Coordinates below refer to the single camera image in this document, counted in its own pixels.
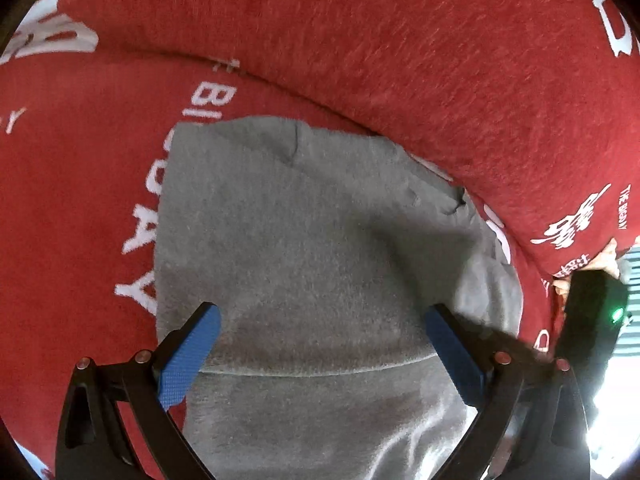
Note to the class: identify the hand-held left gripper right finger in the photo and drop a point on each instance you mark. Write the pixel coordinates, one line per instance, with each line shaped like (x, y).
(455, 355)

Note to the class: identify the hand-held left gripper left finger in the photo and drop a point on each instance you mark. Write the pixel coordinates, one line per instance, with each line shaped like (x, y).
(187, 355)

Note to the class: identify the grey knit garment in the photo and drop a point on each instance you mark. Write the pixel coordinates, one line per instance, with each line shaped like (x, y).
(310, 270)

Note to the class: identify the window grille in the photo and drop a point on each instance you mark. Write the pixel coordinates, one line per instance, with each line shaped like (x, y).
(632, 280)

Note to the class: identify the orange crumpled cloth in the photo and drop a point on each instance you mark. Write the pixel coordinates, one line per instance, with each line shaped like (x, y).
(602, 257)

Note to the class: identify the red printed blanket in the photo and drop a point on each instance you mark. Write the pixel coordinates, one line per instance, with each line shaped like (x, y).
(350, 50)

